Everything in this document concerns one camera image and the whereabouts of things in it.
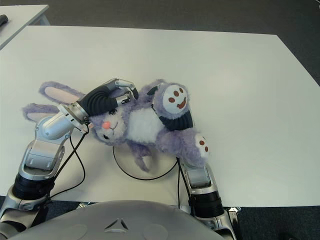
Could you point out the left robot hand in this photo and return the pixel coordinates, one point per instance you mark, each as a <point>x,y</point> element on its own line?
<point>100,102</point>

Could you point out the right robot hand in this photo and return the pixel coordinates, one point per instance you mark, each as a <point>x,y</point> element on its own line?
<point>178,122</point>

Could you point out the purple plush doll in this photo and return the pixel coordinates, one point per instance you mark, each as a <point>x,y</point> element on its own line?
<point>145,125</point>

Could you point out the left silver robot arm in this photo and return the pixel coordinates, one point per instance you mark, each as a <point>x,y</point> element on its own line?
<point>42,150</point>

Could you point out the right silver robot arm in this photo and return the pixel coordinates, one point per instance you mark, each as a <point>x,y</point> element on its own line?
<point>203,190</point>

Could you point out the white plate with black rim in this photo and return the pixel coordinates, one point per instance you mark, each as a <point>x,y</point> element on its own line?
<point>160,170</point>

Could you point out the metal table clamp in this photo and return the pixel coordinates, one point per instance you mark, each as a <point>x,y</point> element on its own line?
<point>234,209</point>
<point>84,205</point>

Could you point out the white side table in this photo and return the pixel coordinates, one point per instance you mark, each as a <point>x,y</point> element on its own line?
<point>25,17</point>

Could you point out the silver robot torso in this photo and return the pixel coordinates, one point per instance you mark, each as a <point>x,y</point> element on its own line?
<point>120,222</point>

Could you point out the black shoe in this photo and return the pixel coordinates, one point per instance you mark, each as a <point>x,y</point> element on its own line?
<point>286,236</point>

